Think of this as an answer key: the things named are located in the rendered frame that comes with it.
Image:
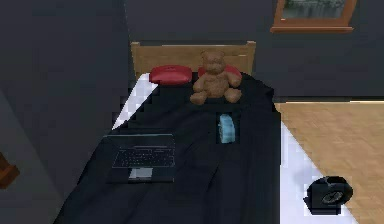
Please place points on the wooden bed white mattress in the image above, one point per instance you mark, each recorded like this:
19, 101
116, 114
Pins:
156, 56

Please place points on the black laptop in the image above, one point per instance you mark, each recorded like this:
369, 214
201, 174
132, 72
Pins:
143, 156

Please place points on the black blanket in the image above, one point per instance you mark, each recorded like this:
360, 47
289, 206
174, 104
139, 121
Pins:
200, 180

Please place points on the red pillow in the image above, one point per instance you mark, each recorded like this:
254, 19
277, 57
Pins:
233, 70
170, 74

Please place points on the brown teddy bear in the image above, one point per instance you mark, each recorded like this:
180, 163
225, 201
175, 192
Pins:
213, 83

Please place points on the brown wooden furniture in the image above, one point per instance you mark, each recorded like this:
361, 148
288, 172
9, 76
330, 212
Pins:
7, 171

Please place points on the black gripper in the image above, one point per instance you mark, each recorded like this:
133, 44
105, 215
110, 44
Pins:
328, 196

